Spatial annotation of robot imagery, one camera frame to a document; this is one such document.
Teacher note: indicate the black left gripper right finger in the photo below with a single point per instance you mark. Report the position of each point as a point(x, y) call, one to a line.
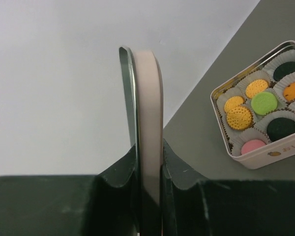
point(196, 206)

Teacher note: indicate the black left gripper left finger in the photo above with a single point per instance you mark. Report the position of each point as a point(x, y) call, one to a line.
point(72, 205)

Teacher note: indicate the round tan dotted biscuit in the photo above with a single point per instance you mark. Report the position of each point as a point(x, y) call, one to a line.
point(233, 102)

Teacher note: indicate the green sandwich cookie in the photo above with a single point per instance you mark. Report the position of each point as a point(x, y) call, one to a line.
point(263, 103)

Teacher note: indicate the silver tin lid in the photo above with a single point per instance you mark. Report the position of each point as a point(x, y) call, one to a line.
point(143, 94)

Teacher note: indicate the brown chocolate chip cookie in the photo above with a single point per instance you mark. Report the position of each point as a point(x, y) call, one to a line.
point(289, 92)

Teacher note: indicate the pink sandwich cookie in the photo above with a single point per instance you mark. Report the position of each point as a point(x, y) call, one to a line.
point(251, 146)

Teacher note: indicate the black sandwich cookie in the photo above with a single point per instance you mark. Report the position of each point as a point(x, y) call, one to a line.
point(280, 128)
point(284, 70)

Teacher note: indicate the pink cookie tin box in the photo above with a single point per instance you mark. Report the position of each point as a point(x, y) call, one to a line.
point(235, 86)

